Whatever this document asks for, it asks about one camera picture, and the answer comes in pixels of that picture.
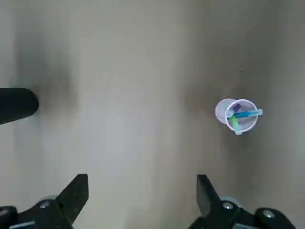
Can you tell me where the pink plastic cup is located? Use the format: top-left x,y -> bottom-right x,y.
215,97 -> 258,134

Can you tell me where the black vase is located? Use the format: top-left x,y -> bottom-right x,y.
0,87 -> 40,125

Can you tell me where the green pen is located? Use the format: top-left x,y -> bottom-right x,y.
228,115 -> 243,136

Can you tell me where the blue pen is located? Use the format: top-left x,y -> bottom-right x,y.
227,108 -> 264,120

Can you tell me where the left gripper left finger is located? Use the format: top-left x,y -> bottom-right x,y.
0,173 -> 89,229

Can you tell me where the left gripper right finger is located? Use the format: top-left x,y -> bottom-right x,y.
188,174 -> 296,229

